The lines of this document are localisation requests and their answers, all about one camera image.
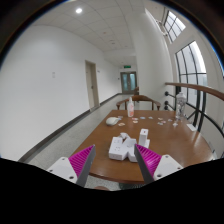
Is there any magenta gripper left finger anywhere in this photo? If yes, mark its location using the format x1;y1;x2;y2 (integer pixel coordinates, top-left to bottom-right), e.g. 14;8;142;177
47;145;96;187

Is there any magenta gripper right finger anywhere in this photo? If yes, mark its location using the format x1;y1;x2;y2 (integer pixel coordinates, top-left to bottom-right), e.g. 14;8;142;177
134;144;182;184

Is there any white power strip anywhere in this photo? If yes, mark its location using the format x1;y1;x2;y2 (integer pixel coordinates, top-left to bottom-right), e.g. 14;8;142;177
109;137;137;162

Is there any white computer mouse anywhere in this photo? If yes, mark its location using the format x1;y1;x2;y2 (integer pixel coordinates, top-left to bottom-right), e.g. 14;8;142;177
106;117;119;126

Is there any sanitizer bottle with red label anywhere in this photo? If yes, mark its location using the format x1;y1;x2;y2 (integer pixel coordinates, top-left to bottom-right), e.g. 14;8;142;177
127;97;134;117

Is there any wooden chair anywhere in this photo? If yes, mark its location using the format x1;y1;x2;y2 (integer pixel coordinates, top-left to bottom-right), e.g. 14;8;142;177
116;95;161;110

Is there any clear glass jar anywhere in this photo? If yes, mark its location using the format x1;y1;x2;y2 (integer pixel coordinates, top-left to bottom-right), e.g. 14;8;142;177
176;92;187;120

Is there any wooden handrail with black posts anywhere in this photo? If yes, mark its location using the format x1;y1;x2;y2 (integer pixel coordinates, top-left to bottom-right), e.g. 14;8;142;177
165;82;224;137

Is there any double glass door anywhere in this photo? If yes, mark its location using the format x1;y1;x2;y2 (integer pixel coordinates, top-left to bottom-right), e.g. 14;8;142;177
121;72;137;94

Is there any beige side door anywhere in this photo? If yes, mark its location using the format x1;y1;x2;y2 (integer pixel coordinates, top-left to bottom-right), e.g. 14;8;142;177
85;61;99;111

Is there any large arched window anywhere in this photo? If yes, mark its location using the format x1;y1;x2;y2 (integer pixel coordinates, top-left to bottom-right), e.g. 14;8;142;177
174;40;208;117

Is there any round ceiling light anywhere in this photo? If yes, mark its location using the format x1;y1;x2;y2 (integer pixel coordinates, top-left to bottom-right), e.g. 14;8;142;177
76;8;83;14

